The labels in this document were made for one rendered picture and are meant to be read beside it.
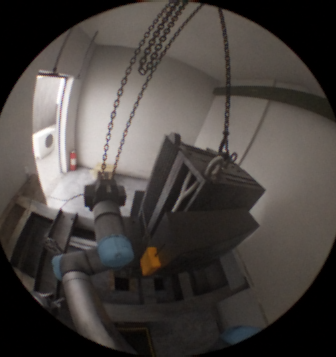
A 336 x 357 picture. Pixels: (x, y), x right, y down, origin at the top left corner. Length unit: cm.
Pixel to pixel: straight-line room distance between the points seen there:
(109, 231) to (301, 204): 141
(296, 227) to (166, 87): 288
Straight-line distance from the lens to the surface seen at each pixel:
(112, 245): 25
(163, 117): 264
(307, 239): 141
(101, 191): 30
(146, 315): 110
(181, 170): 46
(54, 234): 131
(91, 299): 29
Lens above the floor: 174
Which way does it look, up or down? 30 degrees down
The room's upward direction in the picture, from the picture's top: 23 degrees clockwise
